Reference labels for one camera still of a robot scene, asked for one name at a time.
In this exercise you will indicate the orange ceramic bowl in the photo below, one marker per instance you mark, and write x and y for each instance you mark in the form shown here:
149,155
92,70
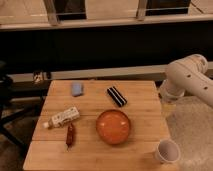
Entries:
113,126

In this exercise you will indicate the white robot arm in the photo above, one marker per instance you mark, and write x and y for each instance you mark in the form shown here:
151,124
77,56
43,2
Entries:
187,75

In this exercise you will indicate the black striped rectangular block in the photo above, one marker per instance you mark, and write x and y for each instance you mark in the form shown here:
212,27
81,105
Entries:
116,96

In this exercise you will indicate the light blue sponge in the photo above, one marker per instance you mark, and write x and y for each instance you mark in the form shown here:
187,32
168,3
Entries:
76,89

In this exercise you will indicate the white labelled bottle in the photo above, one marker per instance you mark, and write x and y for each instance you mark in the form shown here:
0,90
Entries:
62,118

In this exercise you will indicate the red chili pepper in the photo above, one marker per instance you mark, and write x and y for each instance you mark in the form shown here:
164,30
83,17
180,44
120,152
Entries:
70,135

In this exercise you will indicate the black clamp on ledge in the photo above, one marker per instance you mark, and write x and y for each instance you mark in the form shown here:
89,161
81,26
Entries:
40,76

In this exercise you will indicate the metal window railing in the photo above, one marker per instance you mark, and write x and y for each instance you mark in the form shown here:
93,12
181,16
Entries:
52,14

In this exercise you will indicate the white paper cup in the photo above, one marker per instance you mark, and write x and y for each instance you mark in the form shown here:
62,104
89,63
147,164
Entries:
167,152

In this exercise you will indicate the black office chair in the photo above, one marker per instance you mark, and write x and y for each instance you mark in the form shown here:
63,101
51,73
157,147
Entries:
6,102

